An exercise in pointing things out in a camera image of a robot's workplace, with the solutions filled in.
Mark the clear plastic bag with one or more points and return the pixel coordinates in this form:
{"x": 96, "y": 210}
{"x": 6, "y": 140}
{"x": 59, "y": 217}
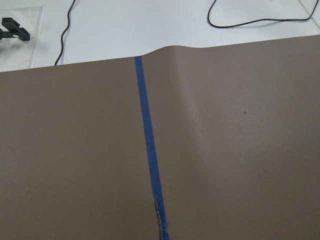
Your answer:
{"x": 14, "y": 53}

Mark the black plastic part in bag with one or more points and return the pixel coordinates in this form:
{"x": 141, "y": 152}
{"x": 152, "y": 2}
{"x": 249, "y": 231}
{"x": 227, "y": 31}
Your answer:
{"x": 14, "y": 31}

